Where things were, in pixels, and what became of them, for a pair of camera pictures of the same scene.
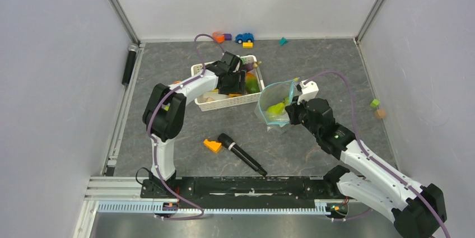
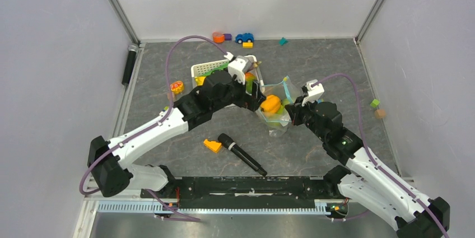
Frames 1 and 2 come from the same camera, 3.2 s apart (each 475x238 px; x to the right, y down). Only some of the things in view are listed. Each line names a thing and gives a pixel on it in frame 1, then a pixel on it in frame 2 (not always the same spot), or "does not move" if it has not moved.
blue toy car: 246,37 does not move
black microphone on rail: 131,54 does not move
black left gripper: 240,87 -> 251,102
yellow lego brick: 247,45 does not move
